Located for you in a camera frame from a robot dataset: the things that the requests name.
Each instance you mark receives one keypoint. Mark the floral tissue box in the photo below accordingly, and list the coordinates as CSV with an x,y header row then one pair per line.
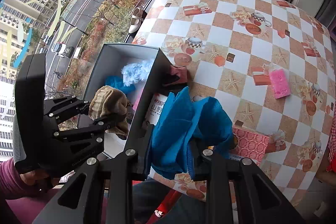
x,y
154,111

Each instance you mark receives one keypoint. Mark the pink sponge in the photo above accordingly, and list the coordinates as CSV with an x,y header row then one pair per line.
x,y
279,84
135,105

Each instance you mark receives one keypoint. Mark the far cream shoe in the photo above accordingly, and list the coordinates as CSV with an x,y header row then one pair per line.
x,y
136,20

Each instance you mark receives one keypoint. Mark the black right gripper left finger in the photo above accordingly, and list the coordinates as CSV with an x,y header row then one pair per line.
x,y
99,190

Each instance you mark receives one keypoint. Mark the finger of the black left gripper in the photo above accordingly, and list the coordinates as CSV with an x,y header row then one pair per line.
x,y
65,108
112,123

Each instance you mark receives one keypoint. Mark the magenta sleeve forearm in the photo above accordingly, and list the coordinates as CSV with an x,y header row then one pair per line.
x,y
20,203

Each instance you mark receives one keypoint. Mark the beige knitted hat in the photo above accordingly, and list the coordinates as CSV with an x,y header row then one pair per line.
x,y
109,101

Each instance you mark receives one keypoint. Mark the red gingham cloth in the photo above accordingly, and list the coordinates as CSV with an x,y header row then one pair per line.
x,y
332,141

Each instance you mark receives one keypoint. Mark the light blue fluffy cloth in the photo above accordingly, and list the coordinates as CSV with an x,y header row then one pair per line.
x,y
136,72

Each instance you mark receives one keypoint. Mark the blue knitted cloth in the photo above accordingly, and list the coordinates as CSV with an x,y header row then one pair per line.
x,y
182,119
117,83

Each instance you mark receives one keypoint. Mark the checkered patterned tablecloth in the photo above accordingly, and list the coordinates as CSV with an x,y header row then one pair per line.
x,y
230,47

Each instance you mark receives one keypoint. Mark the left hand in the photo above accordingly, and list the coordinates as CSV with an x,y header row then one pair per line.
x,y
40,178

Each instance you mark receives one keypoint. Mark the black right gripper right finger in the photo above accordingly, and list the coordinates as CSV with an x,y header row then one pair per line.
x,y
238,190

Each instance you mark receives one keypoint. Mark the red embroidered cushion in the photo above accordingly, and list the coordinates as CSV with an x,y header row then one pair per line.
x,y
332,165

